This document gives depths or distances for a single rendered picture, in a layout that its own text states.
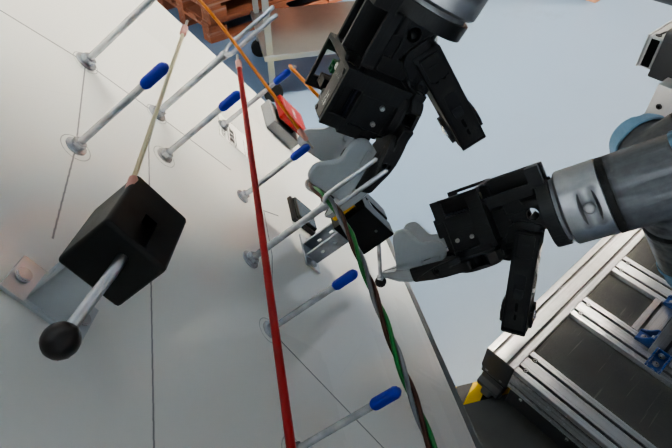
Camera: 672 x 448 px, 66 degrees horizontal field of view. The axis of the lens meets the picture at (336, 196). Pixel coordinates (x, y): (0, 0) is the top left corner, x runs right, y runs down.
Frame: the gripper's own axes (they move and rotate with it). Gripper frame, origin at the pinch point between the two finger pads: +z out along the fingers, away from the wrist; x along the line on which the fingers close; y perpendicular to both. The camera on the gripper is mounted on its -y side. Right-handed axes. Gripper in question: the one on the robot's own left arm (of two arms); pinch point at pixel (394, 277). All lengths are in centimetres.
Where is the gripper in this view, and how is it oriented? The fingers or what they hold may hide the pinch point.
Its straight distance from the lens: 63.0
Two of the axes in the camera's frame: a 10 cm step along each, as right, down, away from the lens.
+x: -4.6, 1.8, -8.7
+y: -3.7, -9.3, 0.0
